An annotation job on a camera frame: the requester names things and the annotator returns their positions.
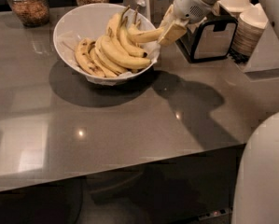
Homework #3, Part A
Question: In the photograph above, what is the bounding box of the short middle yellow banana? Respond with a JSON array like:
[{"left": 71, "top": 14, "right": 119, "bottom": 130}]
[{"left": 118, "top": 18, "right": 147, "bottom": 58}]

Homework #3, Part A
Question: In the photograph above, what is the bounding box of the white paper bowl stack back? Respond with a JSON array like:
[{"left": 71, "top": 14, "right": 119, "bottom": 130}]
[{"left": 218, "top": 0, "right": 253, "bottom": 18}]

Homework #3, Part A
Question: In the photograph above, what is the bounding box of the floor power strip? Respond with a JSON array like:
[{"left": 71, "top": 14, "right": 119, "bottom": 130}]
[{"left": 198, "top": 208, "right": 232, "bottom": 221}]

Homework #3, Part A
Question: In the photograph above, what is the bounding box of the lower yellow banana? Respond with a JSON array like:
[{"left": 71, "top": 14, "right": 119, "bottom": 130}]
[{"left": 89, "top": 38, "right": 127, "bottom": 78}]

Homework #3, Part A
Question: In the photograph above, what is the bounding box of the spotted left yellow banana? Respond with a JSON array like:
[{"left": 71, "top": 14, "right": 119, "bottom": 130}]
[{"left": 75, "top": 38, "right": 105, "bottom": 77}]

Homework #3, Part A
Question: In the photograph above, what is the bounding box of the large front yellow banana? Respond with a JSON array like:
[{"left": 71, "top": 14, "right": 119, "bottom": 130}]
[{"left": 100, "top": 35, "right": 151, "bottom": 69}]

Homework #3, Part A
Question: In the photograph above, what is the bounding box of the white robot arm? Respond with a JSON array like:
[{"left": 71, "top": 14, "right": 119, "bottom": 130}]
[{"left": 159, "top": 0, "right": 279, "bottom": 224}]

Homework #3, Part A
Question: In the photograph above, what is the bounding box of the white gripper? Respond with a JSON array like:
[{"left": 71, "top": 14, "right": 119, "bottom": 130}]
[{"left": 158, "top": 0, "right": 213, "bottom": 46}]

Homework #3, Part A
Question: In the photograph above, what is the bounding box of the glass jar with granola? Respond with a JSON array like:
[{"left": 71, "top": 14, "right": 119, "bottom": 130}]
[{"left": 7, "top": 0, "right": 49, "bottom": 27}]

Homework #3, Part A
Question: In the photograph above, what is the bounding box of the yellow banana picked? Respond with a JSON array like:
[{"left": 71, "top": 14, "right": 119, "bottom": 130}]
[{"left": 127, "top": 10, "right": 163, "bottom": 43}]

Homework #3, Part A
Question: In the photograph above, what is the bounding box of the tall back yellow banana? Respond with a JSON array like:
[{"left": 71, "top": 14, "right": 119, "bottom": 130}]
[{"left": 106, "top": 7, "right": 130, "bottom": 55}]

